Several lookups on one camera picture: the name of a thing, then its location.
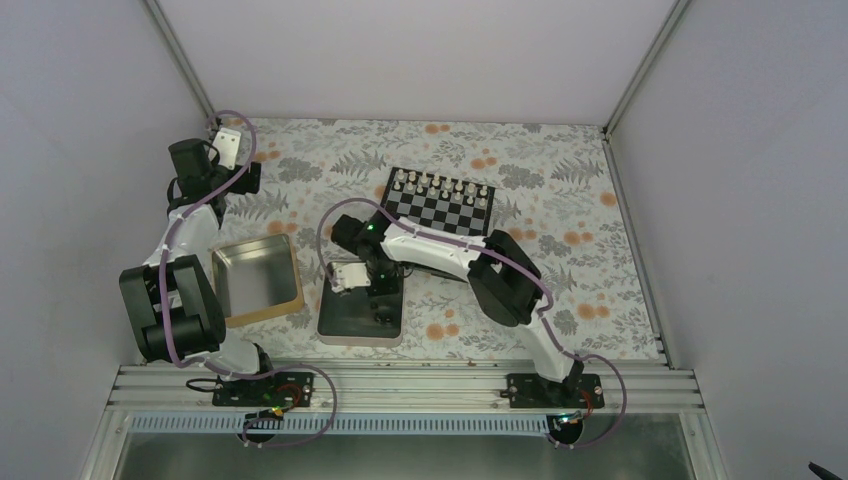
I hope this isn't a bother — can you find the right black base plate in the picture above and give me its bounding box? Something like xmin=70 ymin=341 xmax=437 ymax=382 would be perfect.
xmin=499 ymin=373 xmax=605 ymax=409

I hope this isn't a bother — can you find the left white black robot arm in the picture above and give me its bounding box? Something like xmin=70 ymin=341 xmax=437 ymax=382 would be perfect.
xmin=119 ymin=128 xmax=279 ymax=405

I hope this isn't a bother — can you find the aluminium rail frame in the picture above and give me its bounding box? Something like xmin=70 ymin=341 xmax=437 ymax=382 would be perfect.
xmin=106 ymin=362 xmax=705 ymax=413

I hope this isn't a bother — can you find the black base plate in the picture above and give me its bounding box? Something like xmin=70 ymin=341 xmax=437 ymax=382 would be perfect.
xmin=499 ymin=373 xmax=605 ymax=409
xmin=212 ymin=372 xmax=314 ymax=409

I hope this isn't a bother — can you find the black grey chess board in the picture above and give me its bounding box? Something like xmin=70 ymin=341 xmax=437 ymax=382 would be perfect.
xmin=377 ymin=166 xmax=496 ymax=273

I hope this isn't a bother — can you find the floral patterned table mat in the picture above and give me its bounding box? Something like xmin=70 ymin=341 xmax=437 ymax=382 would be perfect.
xmin=213 ymin=119 xmax=658 ymax=379

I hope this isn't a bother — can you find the grey slotted cable duct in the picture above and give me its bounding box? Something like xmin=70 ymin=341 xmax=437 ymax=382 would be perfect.
xmin=128 ymin=412 xmax=554 ymax=437

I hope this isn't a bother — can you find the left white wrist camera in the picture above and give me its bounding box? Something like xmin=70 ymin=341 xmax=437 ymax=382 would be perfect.
xmin=208 ymin=127 xmax=241 ymax=171

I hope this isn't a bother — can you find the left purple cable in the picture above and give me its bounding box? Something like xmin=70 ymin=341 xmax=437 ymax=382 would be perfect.
xmin=158 ymin=109 xmax=340 ymax=450

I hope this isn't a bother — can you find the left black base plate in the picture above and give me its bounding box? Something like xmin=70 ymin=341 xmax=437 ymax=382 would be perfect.
xmin=212 ymin=372 xmax=314 ymax=409

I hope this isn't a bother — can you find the silver tin with black pieces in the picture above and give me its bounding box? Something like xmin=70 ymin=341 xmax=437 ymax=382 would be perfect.
xmin=317 ymin=276 xmax=404 ymax=348

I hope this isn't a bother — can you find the empty gold silver tin lid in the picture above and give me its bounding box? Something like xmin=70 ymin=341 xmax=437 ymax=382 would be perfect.
xmin=211 ymin=234 xmax=305 ymax=328

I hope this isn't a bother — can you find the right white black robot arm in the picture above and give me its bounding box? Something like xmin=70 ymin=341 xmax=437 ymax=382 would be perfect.
xmin=329 ymin=213 xmax=584 ymax=407

